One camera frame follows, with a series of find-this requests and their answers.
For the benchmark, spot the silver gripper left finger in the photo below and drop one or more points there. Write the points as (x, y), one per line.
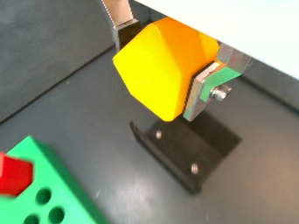
(125, 25)

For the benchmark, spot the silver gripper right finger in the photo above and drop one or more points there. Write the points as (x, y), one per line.
(209, 83)

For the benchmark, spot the yellow three prong object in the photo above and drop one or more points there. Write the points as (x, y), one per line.
(158, 62)

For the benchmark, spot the green foam shape board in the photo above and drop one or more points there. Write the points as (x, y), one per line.
(54, 199)

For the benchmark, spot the red hexagonal prism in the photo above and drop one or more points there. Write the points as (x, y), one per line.
(16, 175)

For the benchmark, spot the black curved fixture bracket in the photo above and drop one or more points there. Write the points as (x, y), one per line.
(190, 148)

